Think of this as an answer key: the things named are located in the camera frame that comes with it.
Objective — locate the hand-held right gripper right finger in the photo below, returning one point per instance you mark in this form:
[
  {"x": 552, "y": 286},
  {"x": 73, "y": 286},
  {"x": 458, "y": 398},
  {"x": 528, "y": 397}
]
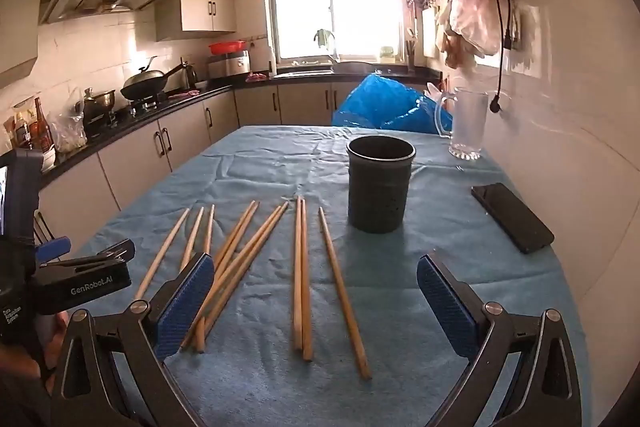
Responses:
[{"x": 445, "y": 302}]

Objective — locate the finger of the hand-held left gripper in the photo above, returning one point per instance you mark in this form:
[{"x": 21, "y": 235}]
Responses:
[
  {"x": 107, "y": 253},
  {"x": 52, "y": 248}
]

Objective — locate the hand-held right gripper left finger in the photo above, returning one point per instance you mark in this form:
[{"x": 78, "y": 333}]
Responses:
[{"x": 185, "y": 302}]

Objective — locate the bunch of wooden chopsticks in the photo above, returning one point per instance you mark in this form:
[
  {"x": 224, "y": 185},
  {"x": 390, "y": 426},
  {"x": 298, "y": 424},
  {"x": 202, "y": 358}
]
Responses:
[{"x": 301, "y": 282}]

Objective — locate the dark round utensil cup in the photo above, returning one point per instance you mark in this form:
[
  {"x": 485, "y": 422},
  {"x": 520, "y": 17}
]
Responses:
[{"x": 380, "y": 192}]

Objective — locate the person's left hand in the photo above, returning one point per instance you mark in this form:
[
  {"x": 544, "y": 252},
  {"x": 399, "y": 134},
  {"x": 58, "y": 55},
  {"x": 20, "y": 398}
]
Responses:
[{"x": 56, "y": 337}]

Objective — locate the black smartphone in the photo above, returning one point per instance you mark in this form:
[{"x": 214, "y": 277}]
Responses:
[{"x": 512, "y": 217}]

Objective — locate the brown glass bottle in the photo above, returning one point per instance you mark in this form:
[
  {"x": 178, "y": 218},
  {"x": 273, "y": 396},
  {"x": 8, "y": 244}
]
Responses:
[{"x": 42, "y": 129}]

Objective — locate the clear plastic bag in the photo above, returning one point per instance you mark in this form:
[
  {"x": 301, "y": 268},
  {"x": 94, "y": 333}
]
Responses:
[{"x": 67, "y": 129}]

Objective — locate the beige base cabinets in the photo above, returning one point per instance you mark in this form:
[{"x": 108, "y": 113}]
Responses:
[{"x": 185, "y": 137}]

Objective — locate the steel pot with lid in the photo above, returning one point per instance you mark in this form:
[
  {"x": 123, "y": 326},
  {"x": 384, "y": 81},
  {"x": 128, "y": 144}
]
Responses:
[{"x": 97, "y": 104}]

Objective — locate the gas stove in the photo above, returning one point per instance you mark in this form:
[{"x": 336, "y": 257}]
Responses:
[{"x": 145, "y": 106}]

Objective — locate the blue tablecloth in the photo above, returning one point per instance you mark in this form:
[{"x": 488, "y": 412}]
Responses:
[{"x": 280, "y": 167}]

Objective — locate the black wok with lid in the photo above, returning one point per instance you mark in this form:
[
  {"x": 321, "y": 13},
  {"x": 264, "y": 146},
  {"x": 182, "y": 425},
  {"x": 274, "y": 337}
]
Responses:
[{"x": 142, "y": 84}]

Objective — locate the pink cloth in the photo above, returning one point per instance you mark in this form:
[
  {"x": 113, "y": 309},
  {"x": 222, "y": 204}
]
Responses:
[
  {"x": 256, "y": 78},
  {"x": 182, "y": 95}
]

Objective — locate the clear glass pitcher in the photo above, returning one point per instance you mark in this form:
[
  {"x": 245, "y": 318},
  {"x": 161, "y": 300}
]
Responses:
[{"x": 467, "y": 122}]

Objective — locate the steel kettle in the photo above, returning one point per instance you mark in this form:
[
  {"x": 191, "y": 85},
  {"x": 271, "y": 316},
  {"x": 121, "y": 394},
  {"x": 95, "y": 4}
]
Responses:
[{"x": 189, "y": 77}]

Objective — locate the black countertop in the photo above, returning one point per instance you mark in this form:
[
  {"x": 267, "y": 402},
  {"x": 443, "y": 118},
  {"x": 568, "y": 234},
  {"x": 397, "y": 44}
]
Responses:
[{"x": 215, "y": 91}]

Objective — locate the blue plastic bag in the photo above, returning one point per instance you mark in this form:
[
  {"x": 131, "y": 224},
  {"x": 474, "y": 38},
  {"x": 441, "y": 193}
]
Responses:
[{"x": 380, "y": 104}]

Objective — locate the silver rice cooker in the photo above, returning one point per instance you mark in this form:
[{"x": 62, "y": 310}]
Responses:
[{"x": 229, "y": 66}]

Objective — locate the red plastic basin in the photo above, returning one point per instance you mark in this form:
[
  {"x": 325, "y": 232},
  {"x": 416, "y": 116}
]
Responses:
[{"x": 227, "y": 47}]

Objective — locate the countertop utensil holder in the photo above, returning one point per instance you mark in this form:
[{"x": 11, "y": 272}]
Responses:
[{"x": 410, "y": 59}]

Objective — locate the brown hanging bags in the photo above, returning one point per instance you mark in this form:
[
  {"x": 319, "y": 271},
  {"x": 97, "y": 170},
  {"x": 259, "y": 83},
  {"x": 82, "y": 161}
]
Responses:
[{"x": 452, "y": 52}]

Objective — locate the steel sink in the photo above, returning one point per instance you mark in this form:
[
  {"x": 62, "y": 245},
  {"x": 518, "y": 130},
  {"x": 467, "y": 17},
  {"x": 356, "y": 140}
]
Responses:
[{"x": 302, "y": 73}]

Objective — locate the white cutting board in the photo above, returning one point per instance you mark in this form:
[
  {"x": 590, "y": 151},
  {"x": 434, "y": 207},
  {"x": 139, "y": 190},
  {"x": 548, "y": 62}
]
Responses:
[{"x": 429, "y": 32}]

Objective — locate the pink plastic bag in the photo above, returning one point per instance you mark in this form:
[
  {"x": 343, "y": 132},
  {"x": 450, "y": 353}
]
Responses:
[{"x": 472, "y": 19}]

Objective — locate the green hanging cloth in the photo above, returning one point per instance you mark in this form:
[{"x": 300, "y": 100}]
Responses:
[{"x": 322, "y": 37}]

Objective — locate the small wall cabinet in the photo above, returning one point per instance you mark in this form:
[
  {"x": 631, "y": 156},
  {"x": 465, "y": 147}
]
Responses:
[{"x": 200, "y": 12}]

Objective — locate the white wall outlet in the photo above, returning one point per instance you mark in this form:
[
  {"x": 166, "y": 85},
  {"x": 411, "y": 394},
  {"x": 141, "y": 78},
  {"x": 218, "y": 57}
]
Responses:
[{"x": 517, "y": 42}]

